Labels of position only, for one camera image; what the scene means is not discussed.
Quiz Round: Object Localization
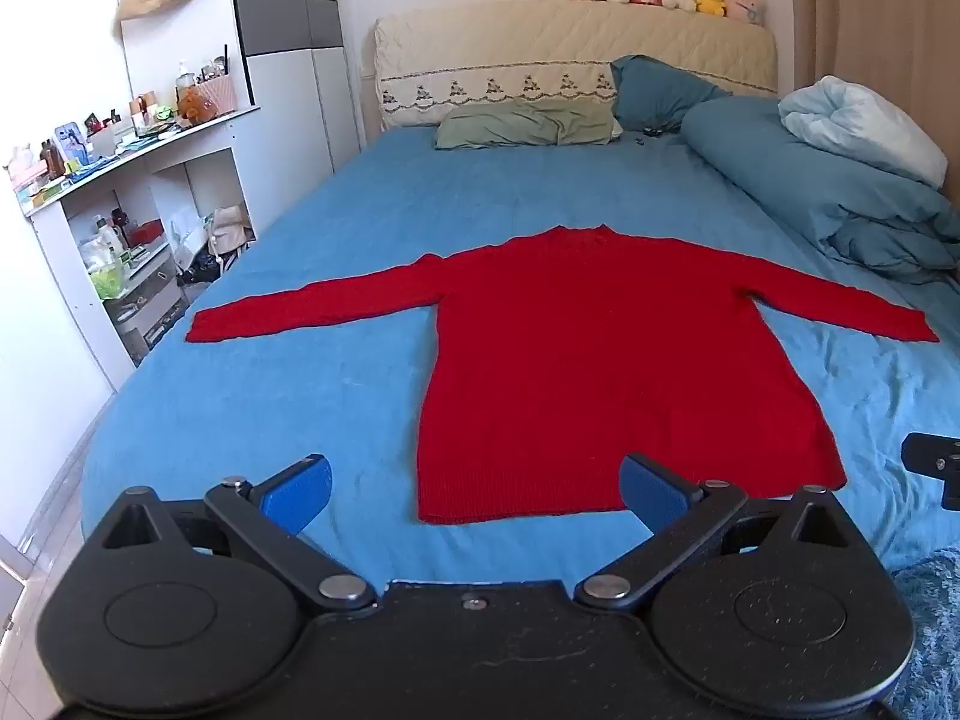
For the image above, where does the beige quilted headboard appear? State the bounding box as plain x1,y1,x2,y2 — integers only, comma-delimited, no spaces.
373,0,779,128

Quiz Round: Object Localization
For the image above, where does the green plastic bag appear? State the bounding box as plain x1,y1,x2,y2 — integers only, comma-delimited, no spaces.
79,236,130,302

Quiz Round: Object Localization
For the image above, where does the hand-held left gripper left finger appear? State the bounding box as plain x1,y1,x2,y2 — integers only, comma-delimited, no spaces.
100,454,378,617

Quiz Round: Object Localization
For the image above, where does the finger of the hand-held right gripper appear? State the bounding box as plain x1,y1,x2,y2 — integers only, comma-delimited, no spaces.
901,431,960,511

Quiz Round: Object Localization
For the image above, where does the white pillow on duvet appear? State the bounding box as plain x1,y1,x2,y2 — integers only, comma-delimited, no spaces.
778,75,950,188

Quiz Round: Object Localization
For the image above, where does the white and grey wardrobe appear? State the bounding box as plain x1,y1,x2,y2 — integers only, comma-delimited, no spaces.
225,0,361,241

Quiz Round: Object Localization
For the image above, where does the pink striped container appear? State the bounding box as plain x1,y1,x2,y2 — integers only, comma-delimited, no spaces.
199,75,239,115

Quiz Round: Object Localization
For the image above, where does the beige curtain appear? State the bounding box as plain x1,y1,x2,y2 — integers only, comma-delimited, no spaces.
787,0,960,102

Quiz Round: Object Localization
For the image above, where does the white shelf unit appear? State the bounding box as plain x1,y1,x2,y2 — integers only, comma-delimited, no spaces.
11,101,263,391

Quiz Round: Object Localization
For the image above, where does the blue box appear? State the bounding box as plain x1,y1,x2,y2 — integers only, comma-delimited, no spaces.
54,120,92,162

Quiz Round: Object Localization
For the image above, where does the blue shaggy rug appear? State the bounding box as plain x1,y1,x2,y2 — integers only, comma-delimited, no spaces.
889,546,960,720

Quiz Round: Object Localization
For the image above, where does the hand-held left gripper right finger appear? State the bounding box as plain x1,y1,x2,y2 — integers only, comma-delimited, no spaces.
572,454,857,614

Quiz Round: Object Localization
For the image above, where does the red knit sweater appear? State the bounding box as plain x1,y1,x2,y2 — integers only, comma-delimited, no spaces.
185,223,941,526

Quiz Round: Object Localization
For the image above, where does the green pillow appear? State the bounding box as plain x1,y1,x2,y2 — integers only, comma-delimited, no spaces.
435,97,620,151

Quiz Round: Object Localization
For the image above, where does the blue pillow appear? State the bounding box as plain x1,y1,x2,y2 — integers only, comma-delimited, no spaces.
609,54,732,137

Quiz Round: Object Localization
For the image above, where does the blue duvet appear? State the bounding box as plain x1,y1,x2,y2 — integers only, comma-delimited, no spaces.
679,94,960,286

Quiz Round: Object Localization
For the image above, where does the brown teddy bear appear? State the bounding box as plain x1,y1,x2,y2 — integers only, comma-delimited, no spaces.
177,86,218,127

